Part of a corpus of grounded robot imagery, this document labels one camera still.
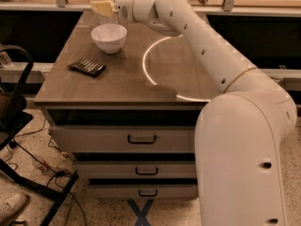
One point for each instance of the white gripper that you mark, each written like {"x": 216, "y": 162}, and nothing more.
{"x": 124, "y": 6}

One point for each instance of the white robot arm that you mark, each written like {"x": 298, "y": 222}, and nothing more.
{"x": 238, "y": 133}

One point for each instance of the white ceramic bowl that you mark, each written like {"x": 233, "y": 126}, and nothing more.
{"x": 110, "y": 38}

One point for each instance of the dark chocolate bar packet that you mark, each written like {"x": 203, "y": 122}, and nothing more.
{"x": 87, "y": 67}

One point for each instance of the grey drawer cabinet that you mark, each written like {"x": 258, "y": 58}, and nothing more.
{"x": 152, "y": 81}

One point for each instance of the top grey drawer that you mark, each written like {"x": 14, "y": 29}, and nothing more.
{"x": 123, "y": 139}

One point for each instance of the grey drawer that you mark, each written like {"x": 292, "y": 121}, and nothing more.
{"x": 143, "y": 191}
{"x": 135, "y": 169}
{"x": 123, "y": 139}

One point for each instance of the middle grey drawer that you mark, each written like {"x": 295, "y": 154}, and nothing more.
{"x": 135, "y": 169}

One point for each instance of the bottom grey drawer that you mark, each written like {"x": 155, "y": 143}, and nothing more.
{"x": 143, "y": 191}

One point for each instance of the white sneaker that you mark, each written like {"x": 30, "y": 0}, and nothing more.
{"x": 10, "y": 206}

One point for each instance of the metal shelf rail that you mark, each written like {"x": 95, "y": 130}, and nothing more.
{"x": 62, "y": 3}

